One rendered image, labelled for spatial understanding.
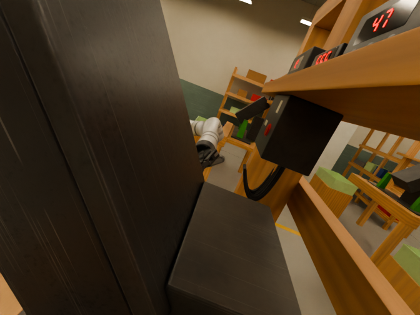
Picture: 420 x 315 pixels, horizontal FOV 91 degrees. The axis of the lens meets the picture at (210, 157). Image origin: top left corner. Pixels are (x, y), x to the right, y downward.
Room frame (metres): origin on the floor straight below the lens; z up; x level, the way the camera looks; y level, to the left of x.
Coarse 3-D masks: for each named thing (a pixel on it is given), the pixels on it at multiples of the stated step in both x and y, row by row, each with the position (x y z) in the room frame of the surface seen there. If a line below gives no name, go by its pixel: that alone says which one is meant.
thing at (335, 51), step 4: (340, 44) 0.39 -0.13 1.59; (344, 44) 0.38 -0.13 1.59; (332, 48) 0.41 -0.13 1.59; (336, 48) 0.39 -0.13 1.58; (340, 48) 0.38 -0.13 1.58; (344, 48) 0.38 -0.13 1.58; (324, 52) 0.44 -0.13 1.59; (332, 52) 0.40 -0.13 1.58; (336, 52) 0.38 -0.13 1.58; (340, 52) 0.38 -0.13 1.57; (316, 56) 0.49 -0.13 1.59; (328, 56) 0.41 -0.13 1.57; (332, 56) 0.39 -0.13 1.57; (336, 56) 0.38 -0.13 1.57; (316, 60) 0.47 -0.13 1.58; (320, 60) 0.45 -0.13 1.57; (312, 64) 0.48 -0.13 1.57
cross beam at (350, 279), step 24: (312, 192) 0.60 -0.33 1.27; (312, 216) 0.49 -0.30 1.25; (312, 240) 0.44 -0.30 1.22; (336, 240) 0.38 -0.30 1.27; (336, 264) 0.34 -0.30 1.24; (360, 264) 0.31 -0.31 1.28; (336, 288) 0.31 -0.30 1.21; (360, 288) 0.28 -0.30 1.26; (384, 288) 0.27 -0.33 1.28; (336, 312) 0.28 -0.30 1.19; (360, 312) 0.25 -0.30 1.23; (384, 312) 0.23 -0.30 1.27; (408, 312) 0.24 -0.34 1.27
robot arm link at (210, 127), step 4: (208, 120) 0.85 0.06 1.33; (212, 120) 0.84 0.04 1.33; (216, 120) 0.84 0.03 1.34; (204, 124) 0.84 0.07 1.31; (208, 124) 0.82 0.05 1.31; (212, 124) 0.81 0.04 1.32; (216, 124) 0.82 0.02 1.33; (220, 124) 0.85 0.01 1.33; (204, 128) 0.81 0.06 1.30; (208, 128) 0.79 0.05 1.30; (212, 128) 0.79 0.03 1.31; (216, 128) 0.80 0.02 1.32; (204, 132) 0.77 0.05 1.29; (208, 132) 0.76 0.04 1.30; (212, 132) 0.76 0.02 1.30; (216, 132) 0.78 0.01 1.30; (216, 136) 0.76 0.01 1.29
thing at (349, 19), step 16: (352, 0) 0.73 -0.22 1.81; (368, 0) 0.65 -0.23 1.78; (384, 0) 0.65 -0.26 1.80; (352, 16) 0.66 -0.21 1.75; (320, 32) 1.09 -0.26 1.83; (336, 32) 0.73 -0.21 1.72; (352, 32) 0.65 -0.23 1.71; (304, 48) 1.09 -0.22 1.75; (256, 160) 1.09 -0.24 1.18; (256, 176) 1.09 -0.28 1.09; (288, 176) 0.65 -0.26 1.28; (240, 192) 1.09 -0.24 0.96; (272, 192) 0.65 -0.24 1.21; (288, 192) 0.65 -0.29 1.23; (272, 208) 0.65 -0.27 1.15
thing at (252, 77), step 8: (248, 72) 7.09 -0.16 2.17; (256, 72) 7.05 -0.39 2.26; (232, 80) 7.44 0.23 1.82; (248, 80) 6.94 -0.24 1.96; (256, 80) 7.04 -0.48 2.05; (264, 80) 7.01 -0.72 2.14; (272, 80) 7.01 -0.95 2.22; (224, 96) 7.01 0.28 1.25; (232, 96) 6.96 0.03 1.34; (240, 96) 6.99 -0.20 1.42; (256, 96) 7.02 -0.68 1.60; (224, 112) 6.96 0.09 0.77; (232, 112) 7.03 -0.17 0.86; (248, 120) 6.93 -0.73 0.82
